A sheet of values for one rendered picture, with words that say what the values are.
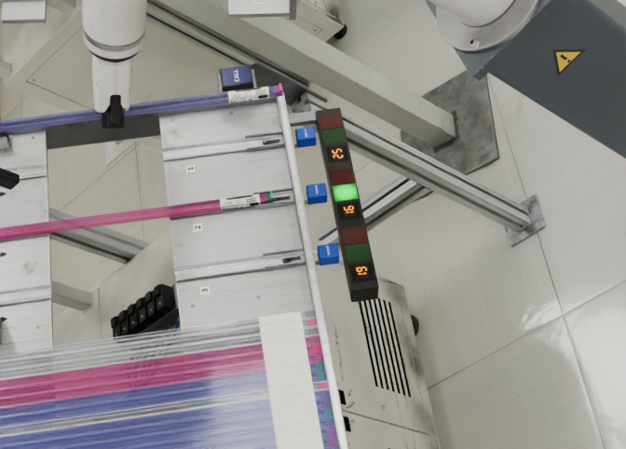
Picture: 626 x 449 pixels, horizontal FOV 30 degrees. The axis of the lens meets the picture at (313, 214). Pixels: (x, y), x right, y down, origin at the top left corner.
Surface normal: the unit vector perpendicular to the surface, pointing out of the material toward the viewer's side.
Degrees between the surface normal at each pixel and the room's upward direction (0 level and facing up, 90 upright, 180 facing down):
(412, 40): 0
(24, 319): 45
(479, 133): 0
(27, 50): 0
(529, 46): 90
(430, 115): 90
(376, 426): 90
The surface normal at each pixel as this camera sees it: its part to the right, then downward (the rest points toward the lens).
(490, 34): -0.70, -0.30
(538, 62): 0.29, 0.70
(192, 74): 0.15, 0.82
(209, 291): -0.01, -0.56
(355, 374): 0.69, -0.49
